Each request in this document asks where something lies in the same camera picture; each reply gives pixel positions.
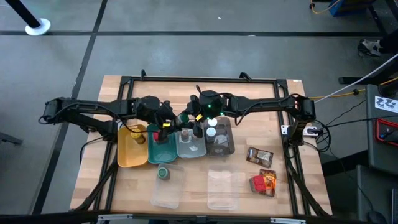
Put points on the person's shoe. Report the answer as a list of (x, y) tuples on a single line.
[(368, 46)]

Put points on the black computer mouse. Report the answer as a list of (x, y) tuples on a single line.
[(376, 217)]

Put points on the dark translucent plastic bin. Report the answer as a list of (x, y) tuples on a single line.
[(224, 143)]

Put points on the orange spice packet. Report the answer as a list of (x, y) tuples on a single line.
[(270, 179)]

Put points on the black pole white base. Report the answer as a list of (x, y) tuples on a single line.
[(37, 27)]

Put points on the yellow label tag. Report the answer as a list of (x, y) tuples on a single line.
[(166, 125), (199, 118)]

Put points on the dark cabinet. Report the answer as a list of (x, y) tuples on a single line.
[(379, 193)]

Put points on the grey plastic bin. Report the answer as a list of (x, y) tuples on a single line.
[(191, 149)]

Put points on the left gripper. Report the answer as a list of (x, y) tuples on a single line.
[(155, 109)]

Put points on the red-lid patterned spice tin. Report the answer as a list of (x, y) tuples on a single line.
[(258, 183), (156, 136)]

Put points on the brown-lid spice jar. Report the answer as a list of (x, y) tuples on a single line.
[(185, 134)]

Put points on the silver connector plate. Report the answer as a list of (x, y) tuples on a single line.
[(311, 130)]

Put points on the yellow plastic bin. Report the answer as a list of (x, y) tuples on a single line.
[(130, 155)]

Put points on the white metal bracket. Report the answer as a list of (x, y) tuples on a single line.
[(285, 129)]

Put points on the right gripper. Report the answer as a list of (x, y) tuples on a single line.
[(211, 101)]

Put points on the white-lid spice jar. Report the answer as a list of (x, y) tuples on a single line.
[(211, 132), (212, 122)]

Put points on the silver aluminium profile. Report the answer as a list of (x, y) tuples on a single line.
[(287, 221), (115, 217)]

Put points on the yellow-lid dark spice bottle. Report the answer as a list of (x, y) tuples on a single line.
[(136, 135)]

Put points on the dark floor foot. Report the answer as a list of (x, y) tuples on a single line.
[(9, 138)]

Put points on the clear plastic container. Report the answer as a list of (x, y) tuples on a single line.
[(222, 186), (169, 196)]

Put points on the black desk leg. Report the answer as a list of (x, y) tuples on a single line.
[(348, 80)]

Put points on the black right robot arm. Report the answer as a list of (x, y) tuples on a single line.
[(264, 102)]

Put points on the brown spice packet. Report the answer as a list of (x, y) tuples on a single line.
[(259, 157)]

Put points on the person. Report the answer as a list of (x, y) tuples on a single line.
[(390, 42)]

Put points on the blue box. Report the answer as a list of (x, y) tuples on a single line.
[(348, 7)]

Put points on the grey desk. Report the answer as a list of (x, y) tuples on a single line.
[(371, 149)]

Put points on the black aluminium table frame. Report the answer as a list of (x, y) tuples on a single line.
[(202, 79)]

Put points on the teal plastic bin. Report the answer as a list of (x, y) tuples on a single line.
[(161, 154)]

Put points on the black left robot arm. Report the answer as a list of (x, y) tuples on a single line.
[(93, 105)]

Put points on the black rig crossbar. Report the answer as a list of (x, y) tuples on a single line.
[(46, 217)]

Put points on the white sticker black figures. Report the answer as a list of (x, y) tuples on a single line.
[(385, 104)]

